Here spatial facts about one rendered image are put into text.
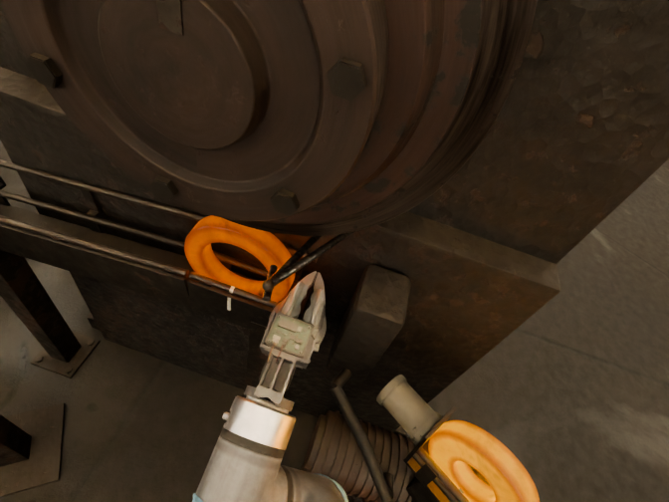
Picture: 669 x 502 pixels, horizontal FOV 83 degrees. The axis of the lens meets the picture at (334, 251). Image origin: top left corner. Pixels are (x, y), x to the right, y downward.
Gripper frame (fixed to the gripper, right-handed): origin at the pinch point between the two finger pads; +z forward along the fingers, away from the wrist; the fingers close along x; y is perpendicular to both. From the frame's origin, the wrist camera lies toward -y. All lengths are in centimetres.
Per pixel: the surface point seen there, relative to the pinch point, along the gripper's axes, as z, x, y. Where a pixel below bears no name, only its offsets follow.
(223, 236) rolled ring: -1.0, 14.5, 7.9
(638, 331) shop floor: 64, -145, -99
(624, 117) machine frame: 20.5, -27.6, 30.7
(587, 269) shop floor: 93, -126, -109
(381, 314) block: -3.4, -11.3, 6.3
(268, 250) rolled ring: -0.8, 7.5, 8.3
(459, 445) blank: -16.7, -26.6, 4.8
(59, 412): -41, 57, -65
